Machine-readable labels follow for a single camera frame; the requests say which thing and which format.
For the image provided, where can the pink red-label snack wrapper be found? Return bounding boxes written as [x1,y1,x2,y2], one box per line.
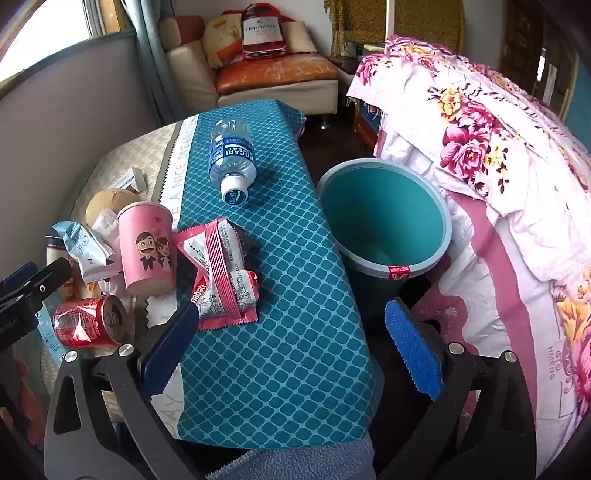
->
[191,270,259,331]

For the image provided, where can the light blue paper strip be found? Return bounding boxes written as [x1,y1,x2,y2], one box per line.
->
[34,300,70,367]

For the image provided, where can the beige pillow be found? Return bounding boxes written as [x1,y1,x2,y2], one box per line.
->
[286,21,318,54]

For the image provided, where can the teal and beige bed mat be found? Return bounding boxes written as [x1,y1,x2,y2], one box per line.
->
[14,99,386,450]

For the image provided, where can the clear plastic water bottle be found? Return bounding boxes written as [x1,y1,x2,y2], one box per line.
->
[209,117,257,204]

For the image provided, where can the pink striped snack wrapper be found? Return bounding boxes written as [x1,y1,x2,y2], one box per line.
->
[173,217,252,282]

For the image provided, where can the crushed red soda can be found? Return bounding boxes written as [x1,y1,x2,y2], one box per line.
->
[52,294,129,349]

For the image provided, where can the pink floral blanket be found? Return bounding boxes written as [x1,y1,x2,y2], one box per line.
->
[346,34,591,480]

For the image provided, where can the white medicine box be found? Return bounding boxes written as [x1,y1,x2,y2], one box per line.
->
[113,167,147,192]

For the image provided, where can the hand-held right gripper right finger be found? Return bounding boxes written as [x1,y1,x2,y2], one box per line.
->
[376,298,539,480]

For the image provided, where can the window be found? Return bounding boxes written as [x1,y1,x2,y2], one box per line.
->
[0,0,109,81]

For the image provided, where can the teal plastic bin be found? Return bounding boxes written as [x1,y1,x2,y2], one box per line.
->
[316,158,453,335]

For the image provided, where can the yellow patterned curtain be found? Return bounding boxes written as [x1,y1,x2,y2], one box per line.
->
[323,0,465,61]

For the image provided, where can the pink cartoon paper cup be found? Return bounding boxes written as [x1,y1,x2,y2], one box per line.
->
[117,201,178,296]

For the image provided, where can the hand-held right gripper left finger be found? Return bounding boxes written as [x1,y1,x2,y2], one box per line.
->
[44,302,204,480]

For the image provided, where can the grey padded headboard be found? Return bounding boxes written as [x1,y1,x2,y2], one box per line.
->
[0,30,160,278]

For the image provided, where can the brown wooden bed frame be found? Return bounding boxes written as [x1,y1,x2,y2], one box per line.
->
[352,98,385,149]

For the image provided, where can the grey-blue curtain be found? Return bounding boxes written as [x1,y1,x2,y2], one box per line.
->
[134,0,174,125]

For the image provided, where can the orange sofa cushion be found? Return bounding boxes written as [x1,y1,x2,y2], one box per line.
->
[215,52,340,93]

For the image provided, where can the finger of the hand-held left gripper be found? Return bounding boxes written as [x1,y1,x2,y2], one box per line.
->
[0,257,73,319]
[0,262,38,291]

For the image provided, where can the cream leather sofa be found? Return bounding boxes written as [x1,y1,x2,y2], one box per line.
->
[157,14,340,123]

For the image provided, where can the wooden wardrobe teal doors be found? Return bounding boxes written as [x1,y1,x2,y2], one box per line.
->
[501,0,591,153]

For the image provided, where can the grey fleece cloth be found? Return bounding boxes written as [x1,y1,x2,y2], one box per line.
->
[205,434,377,480]

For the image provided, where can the beige round ball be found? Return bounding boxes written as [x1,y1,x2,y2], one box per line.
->
[85,188,141,229]

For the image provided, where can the red bottle-print bag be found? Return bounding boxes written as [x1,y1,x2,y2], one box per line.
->
[241,4,289,61]

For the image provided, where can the cream printed pillow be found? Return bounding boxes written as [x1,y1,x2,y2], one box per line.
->
[202,13,245,69]

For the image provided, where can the blue and white wrapper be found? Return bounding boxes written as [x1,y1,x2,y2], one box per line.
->
[52,220,116,284]

